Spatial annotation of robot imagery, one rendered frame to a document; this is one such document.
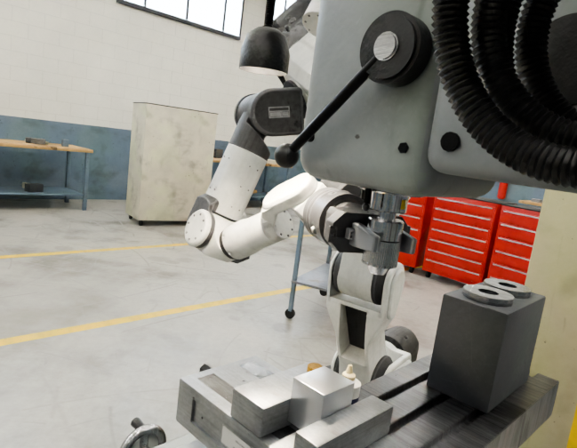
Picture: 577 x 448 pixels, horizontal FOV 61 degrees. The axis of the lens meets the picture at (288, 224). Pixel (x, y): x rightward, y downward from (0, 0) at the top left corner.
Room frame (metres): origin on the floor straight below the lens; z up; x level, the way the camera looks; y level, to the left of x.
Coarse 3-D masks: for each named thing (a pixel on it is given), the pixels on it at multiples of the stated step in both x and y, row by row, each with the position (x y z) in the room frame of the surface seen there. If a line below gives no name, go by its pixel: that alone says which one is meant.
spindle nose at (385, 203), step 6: (372, 192) 0.63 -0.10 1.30; (372, 198) 0.63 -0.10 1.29; (378, 198) 0.61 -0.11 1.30; (384, 198) 0.61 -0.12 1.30; (390, 198) 0.61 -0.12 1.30; (396, 198) 0.61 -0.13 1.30; (402, 198) 0.61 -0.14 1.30; (408, 198) 0.62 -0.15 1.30; (372, 204) 0.62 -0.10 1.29; (378, 204) 0.61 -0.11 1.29; (384, 204) 0.61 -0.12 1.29; (390, 204) 0.61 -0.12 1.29; (396, 204) 0.61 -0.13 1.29; (378, 210) 0.61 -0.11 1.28; (384, 210) 0.61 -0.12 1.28; (390, 210) 0.61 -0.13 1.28; (396, 210) 0.61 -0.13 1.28; (402, 210) 0.61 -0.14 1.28
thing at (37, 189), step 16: (0, 144) 6.08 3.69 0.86; (16, 144) 6.22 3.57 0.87; (32, 144) 6.46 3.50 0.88; (48, 144) 6.86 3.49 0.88; (64, 144) 6.83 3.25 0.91; (272, 160) 9.62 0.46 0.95; (288, 176) 9.88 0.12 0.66; (0, 192) 6.20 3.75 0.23; (16, 192) 6.36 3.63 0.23; (32, 192) 6.52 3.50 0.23; (48, 192) 6.69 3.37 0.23; (64, 192) 6.87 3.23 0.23; (256, 192) 9.93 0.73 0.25
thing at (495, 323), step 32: (480, 288) 0.90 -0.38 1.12; (512, 288) 0.93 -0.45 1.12; (448, 320) 0.86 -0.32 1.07; (480, 320) 0.83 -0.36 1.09; (512, 320) 0.82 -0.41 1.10; (448, 352) 0.86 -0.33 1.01; (480, 352) 0.82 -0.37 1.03; (512, 352) 0.85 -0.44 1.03; (448, 384) 0.85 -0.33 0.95; (480, 384) 0.81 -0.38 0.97; (512, 384) 0.88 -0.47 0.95
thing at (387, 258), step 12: (372, 228) 0.62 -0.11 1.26; (384, 228) 0.61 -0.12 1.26; (384, 240) 0.61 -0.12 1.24; (396, 240) 0.61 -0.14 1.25; (372, 252) 0.61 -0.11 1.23; (384, 252) 0.61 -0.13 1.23; (396, 252) 0.61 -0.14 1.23; (372, 264) 0.61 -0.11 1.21; (384, 264) 0.61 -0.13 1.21; (396, 264) 0.62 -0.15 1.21
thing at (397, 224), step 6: (372, 216) 0.64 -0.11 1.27; (372, 222) 0.62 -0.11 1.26; (378, 222) 0.61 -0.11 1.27; (384, 222) 0.61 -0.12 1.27; (390, 222) 0.61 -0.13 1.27; (396, 222) 0.61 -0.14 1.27; (402, 222) 0.62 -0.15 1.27; (390, 228) 0.61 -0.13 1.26; (396, 228) 0.61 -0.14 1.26; (402, 228) 0.62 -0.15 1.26
